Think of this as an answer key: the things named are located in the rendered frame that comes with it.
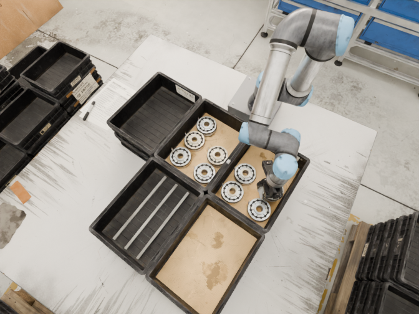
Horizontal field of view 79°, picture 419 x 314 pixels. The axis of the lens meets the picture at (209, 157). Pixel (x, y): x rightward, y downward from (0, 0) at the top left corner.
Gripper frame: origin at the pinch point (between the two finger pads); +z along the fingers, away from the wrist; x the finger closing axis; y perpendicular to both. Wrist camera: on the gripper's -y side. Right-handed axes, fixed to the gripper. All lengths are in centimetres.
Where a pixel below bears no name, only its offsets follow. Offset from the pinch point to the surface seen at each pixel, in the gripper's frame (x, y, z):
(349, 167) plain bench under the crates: 51, -14, 16
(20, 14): -208, -221, 68
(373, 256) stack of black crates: 74, 30, 55
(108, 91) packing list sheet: -84, -72, 16
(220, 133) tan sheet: -17.9, -31.7, 2.7
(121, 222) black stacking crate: -65, 11, 2
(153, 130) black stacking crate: -53, -36, 3
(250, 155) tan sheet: -3.7, -18.4, 2.6
